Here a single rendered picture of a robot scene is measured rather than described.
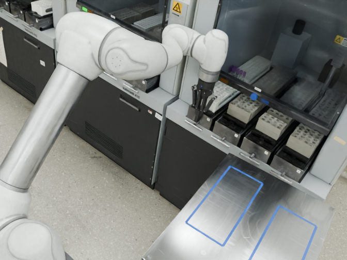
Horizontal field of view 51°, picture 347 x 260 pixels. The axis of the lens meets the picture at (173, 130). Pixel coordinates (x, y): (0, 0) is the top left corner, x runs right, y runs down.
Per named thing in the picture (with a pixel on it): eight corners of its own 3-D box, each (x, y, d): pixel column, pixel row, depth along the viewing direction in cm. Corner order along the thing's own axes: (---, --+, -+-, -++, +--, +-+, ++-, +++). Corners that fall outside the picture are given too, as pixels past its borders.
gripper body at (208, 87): (220, 79, 156) (215, 96, 162) (204, 70, 160) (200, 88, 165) (210, 85, 151) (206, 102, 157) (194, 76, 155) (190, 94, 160)
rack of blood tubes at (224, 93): (227, 82, 193) (230, 72, 189) (243, 91, 189) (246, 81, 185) (195, 104, 173) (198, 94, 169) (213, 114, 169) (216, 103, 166)
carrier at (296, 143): (311, 156, 154) (316, 146, 150) (309, 159, 152) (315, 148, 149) (286, 143, 159) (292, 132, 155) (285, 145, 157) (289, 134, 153)
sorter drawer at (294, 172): (321, 104, 203) (328, 91, 197) (345, 115, 198) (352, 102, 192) (264, 171, 155) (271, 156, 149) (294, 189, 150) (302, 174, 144)
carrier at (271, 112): (287, 129, 166) (292, 119, 162) (285, 131, 165) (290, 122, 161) (265, 117, 170) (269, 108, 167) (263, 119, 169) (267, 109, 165)
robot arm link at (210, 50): (226, 66, 154) (201, 54, 158) (236, 33, 144) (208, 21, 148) (215, 76, 146) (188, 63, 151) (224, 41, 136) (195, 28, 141)
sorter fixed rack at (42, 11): (69, 2, 243) (69, -7, 239) (79, 7, 239) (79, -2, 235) (31, 12, 223) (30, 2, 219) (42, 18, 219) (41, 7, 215)
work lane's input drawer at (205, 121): (251, 70, 221) (255, 57, 215) (271, 80, 216) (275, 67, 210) (180, 120, 173) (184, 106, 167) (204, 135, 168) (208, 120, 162)
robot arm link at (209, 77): (207, 59, 157) (204, 70, 160) (195, 65, 151) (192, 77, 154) (224, 67, 153) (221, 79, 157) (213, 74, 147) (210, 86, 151)
